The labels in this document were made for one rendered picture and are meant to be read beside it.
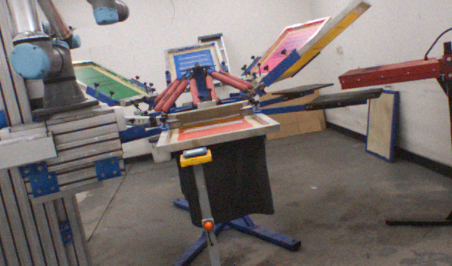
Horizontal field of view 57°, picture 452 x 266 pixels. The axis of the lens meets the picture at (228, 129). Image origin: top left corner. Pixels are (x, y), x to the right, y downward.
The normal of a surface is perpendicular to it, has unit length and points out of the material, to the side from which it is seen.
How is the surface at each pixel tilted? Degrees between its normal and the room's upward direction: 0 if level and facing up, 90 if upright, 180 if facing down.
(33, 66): 98
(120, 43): 90
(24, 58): 98
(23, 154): 90
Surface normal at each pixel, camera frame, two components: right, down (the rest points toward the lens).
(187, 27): 0.10, 0.14
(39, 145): 0.39, 0.08
